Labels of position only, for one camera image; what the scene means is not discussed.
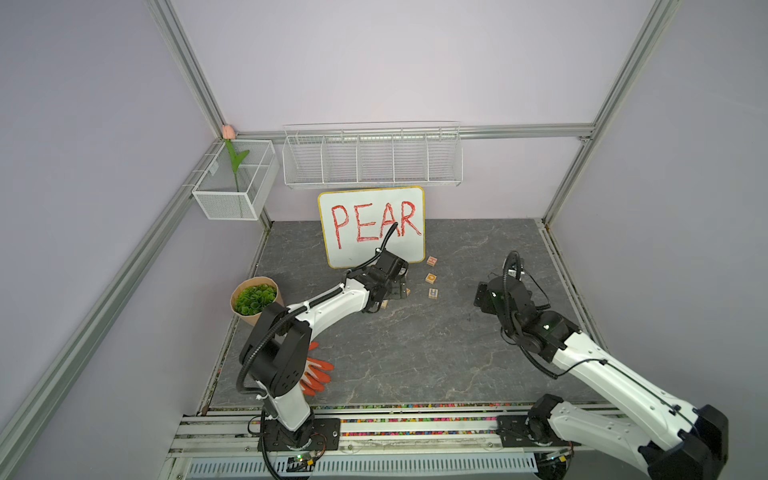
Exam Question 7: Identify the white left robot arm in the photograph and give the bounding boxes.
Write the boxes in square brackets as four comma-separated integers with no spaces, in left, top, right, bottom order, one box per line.
[236,223,409,436]

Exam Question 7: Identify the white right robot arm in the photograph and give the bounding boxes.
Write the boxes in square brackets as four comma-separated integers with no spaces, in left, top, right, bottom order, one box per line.
[474,251,729,479]

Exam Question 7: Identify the whiteboard with red PEAR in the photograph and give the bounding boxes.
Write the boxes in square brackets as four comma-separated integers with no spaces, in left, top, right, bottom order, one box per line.
[317,186,426,269]

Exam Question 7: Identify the potted green plant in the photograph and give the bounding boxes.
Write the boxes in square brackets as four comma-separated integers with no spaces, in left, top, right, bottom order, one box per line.
[230,277,284,326]

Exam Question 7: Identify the white ventilation grille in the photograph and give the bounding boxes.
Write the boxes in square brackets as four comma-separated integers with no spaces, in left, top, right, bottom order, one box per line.
[186,452,538,479]

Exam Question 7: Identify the small white mesh basket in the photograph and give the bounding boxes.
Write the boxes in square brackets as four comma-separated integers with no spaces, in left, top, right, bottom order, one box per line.
[192,140,279,221]

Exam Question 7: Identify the artificial pink tulip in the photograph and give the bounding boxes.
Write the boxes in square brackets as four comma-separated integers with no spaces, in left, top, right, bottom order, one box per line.
[221,125,250,192]

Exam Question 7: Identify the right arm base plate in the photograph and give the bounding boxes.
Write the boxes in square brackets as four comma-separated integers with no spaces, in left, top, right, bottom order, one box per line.
[496,415,573,448]

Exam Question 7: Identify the long white wire basket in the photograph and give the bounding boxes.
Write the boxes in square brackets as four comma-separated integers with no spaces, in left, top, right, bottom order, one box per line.
[282,121,464,189]

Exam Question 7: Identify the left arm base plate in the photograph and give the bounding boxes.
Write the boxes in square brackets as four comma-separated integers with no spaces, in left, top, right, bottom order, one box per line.
[259,416,341,452]

